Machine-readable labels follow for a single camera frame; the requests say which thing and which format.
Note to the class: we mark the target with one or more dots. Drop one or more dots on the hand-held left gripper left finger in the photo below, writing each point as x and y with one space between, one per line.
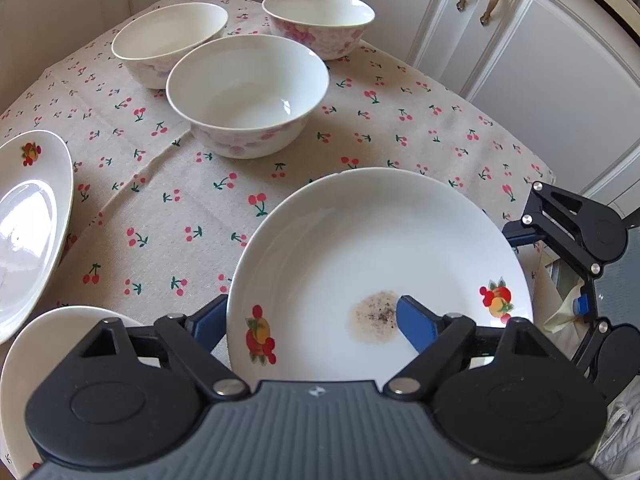
212 322

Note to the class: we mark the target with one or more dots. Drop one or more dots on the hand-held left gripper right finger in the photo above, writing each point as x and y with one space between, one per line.
415 325

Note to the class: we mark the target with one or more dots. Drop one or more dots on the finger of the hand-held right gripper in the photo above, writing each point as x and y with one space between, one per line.
522 236
592 345

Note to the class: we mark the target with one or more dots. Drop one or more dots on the white fruit-print plate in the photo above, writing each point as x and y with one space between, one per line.
45 332
350 240
30 240

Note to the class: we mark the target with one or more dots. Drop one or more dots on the white bowl with pink print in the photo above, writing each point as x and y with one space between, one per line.
165 30
320 10
240 90

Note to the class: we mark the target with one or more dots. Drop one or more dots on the beige paper bag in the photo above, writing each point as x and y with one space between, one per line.
560 285

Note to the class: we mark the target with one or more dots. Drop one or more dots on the cherry-print tablecloth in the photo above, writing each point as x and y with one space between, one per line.
175 240

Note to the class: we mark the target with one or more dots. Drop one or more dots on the white fabric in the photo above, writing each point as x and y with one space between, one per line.
622 435

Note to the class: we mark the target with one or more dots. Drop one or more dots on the white kitchen base cabinets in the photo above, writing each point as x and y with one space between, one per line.
550 85

